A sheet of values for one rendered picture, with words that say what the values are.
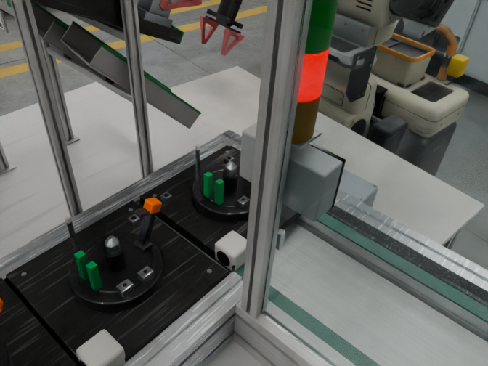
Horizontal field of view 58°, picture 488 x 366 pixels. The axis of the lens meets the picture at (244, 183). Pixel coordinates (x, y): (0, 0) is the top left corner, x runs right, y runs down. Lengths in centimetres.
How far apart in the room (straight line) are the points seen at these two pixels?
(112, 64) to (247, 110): 58
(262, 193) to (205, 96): 89
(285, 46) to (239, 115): 90
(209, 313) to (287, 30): 43
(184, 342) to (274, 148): 32
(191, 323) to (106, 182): 49
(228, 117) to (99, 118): 36
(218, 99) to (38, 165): 55
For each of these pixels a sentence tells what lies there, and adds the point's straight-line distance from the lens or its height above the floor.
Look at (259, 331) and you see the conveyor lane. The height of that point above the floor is 94.
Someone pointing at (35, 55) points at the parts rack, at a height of 125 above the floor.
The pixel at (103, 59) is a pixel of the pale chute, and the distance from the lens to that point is 82.
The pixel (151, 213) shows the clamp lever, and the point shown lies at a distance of 67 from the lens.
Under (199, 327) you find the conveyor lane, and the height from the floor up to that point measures 96.
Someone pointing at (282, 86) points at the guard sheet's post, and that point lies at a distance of 41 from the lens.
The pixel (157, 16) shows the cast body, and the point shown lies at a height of 123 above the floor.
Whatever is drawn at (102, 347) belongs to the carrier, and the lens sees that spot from 63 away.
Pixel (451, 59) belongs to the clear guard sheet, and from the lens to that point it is 35.
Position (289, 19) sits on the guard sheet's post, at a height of 140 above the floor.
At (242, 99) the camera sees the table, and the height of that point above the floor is 86.
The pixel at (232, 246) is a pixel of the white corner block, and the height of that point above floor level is 99.
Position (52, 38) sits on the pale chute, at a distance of 94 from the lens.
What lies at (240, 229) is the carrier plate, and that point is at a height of 97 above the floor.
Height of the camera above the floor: 152
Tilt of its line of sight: 40 degrees down
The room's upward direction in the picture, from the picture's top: 4 degrees clockwise
